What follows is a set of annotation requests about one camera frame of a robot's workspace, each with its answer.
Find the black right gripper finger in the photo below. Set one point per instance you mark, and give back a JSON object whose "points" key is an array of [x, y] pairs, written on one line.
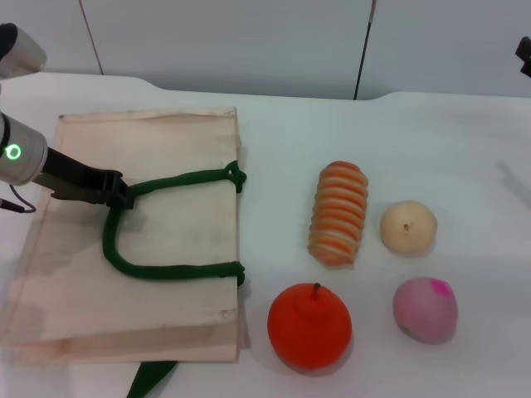
{"points": [[527, 54]]}

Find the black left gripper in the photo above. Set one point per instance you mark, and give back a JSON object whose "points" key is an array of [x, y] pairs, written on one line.
{"points": [[74, 182]]}

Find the orange fruit with stem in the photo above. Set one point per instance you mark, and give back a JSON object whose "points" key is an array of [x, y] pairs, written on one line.
{"points": [[309, 327]]}

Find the pink peach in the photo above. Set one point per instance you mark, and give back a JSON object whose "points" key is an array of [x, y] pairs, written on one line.
{"points": [[425, 311]]}

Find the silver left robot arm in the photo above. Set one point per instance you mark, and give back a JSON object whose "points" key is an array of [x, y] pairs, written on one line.
{"points": [[22, 153]]}

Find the beige round fruit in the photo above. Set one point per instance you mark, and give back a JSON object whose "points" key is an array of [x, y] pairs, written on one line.
{"points": [[408, 226]]}

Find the orange striped spiral bread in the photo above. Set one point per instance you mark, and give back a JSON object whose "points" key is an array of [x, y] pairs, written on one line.
{"points": [[338, 213]]}

